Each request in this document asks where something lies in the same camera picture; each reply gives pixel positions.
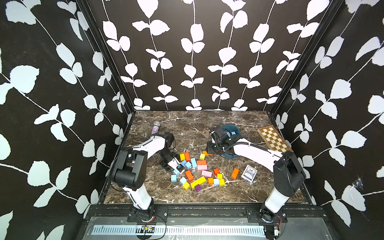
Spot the light blue corner block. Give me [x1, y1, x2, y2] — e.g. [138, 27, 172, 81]
[171, 175, 177, 183]

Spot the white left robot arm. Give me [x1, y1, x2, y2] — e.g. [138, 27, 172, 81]
[111, 132, 185, 212]

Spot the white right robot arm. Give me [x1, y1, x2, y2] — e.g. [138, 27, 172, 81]
[206, 125, 306, 223]

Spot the teal plastic tray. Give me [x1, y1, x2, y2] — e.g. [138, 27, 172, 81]
[215, 125, 242, 159]

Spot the red upright block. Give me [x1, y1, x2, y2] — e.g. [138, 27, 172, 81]
[184, 152, 191, 162]

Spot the small light blue block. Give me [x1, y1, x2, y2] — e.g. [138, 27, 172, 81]
[180, 177, 187, 185]

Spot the tall light blue block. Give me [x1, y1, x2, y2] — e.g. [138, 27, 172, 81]
[191, 158, 198, 169]

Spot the orange upright block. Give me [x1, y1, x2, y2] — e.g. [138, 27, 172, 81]
[185, 170, 194, 183]

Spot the small yellow block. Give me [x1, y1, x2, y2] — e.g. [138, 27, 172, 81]
[182, 182, 191, 190]

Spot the red flat block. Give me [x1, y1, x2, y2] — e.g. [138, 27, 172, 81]
[197, 160, 207, 166]

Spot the pink block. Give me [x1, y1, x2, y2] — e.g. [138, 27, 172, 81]
[202, 170, 212, 178]

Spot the long yellow block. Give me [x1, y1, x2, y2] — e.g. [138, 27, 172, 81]
[191, 176, 207, 189]

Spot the orange lone block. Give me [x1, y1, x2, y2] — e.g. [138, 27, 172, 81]
[231, 168, 239, 179]

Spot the purple small block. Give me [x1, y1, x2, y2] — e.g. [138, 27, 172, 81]
[195, 185, 202, 192]

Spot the blue playing card deck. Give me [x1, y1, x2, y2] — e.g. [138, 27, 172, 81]
[241, 165, 258, 184]

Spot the wooden chessboard box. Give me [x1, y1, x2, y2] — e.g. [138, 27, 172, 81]
[258, 125, 293, 153]

